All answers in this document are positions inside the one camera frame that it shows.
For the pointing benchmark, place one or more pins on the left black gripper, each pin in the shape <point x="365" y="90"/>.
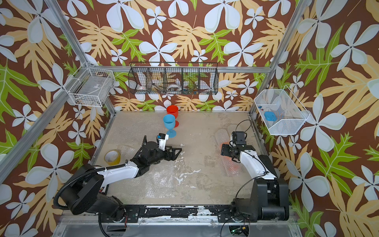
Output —
<point x="173" y="156"/>

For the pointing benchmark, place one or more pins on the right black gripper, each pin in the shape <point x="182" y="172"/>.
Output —
<point x="224" y="149"/>

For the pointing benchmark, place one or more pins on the bubble orange glass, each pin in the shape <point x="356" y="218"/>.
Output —
<point x="231" y="168"/>

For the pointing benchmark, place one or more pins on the blue wine glass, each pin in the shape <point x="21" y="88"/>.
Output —
<point x="170" y="124"/>

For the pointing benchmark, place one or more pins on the red wine glass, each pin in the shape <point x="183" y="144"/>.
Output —
<point x="172" y="114"/>

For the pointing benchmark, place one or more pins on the bubble blue glass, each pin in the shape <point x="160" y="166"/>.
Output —
<point x="165" y="180"/>

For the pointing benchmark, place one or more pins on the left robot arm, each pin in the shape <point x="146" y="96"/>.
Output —
<point x="82" y="192"/>

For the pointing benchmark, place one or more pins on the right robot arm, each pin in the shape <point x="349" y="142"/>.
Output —
<point x="269" y="199"/>

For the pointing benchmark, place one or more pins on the bubble wrapped yellow glass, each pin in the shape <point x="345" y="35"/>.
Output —
<point x="231" y="128"/>

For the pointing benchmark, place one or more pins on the blue object in basket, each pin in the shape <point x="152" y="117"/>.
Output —
<point x="270" y="116"/>

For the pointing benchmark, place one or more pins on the yellow tape roll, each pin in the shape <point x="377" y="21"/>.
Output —
<point x="112" y="157"/>

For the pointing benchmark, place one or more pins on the white tape roll in basket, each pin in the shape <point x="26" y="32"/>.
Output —
<point x="173" y="88"/>

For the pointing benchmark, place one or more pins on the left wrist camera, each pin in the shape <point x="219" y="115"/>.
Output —
<point x="161" y="140"/>

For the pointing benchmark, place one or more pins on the black mounting rail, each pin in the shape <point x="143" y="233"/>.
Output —
<point x="219" y="213"/>

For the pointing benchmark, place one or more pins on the black wire basket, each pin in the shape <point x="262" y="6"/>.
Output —
<point x="194" y="78"/>

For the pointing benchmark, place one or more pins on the white wire basket left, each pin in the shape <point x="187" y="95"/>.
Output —
<point x="90" y="87"/>

